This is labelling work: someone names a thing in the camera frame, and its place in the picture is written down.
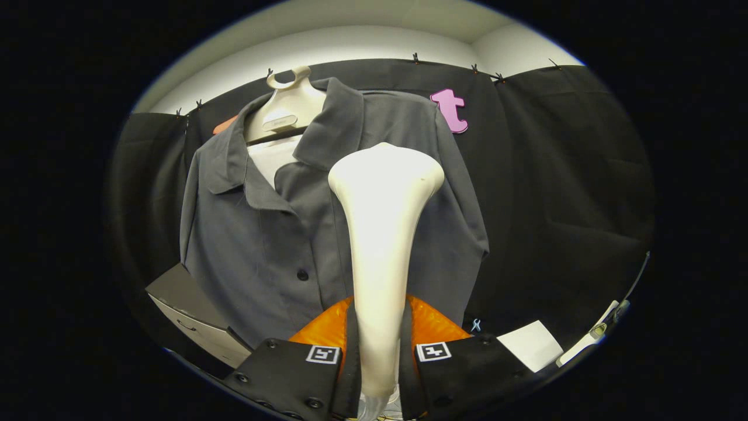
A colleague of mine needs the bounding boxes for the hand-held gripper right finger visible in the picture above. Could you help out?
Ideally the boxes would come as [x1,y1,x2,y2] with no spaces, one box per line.
[400,292,535,421]

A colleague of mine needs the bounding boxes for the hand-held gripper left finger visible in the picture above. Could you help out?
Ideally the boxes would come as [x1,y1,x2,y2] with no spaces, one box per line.
[223,295,363,421]

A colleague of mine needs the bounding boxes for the cream white garment steamer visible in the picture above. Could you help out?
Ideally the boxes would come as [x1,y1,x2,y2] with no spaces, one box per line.
[328,142,445,399]

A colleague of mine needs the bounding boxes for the grey button-up shirt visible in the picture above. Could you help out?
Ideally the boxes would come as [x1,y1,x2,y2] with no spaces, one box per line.
[180,77,490,350]

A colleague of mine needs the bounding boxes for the cream plastic clothes hanger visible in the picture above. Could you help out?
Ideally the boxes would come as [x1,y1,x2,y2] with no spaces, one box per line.
[244,65,328,144]

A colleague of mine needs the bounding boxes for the plain white table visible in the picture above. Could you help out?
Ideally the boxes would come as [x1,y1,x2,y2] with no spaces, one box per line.
[497,320,563,372]

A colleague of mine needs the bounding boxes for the white table with small items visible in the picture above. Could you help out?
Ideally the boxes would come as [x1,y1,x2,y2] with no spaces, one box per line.
[555,299,632,368]

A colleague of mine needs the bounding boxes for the grey drawer cabinet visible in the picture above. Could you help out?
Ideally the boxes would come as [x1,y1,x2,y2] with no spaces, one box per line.
[145,263,253,369]

